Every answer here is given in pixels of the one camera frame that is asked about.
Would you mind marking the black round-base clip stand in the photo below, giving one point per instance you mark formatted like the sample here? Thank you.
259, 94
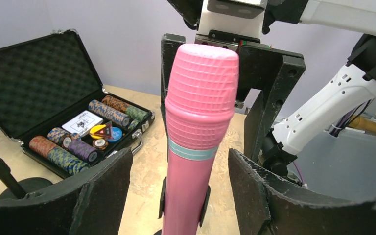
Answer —
182, 210

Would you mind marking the pink microphone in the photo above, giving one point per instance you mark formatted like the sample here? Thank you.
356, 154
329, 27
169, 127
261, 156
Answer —
199, 107

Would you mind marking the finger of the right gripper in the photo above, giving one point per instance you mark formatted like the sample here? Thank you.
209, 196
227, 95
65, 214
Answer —
169, 46
274, 73

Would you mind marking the white card deck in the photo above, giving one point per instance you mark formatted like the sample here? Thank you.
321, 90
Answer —
82, 123

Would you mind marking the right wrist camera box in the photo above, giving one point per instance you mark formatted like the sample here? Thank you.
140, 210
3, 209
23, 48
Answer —
239, 17

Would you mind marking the black round-base stand rear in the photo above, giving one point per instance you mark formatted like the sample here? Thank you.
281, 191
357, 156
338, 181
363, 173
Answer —
19, 190

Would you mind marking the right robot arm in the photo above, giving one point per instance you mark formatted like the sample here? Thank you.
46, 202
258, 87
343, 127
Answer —
353, 84

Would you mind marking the black poker chip case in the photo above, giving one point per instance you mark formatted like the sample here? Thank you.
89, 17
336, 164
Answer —
44, 83

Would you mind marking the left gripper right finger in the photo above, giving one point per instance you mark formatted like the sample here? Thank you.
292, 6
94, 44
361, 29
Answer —
267, 204

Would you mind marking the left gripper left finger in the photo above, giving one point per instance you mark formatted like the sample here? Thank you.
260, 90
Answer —
88, 203

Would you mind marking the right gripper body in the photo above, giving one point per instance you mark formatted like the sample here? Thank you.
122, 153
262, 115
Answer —
288, 11

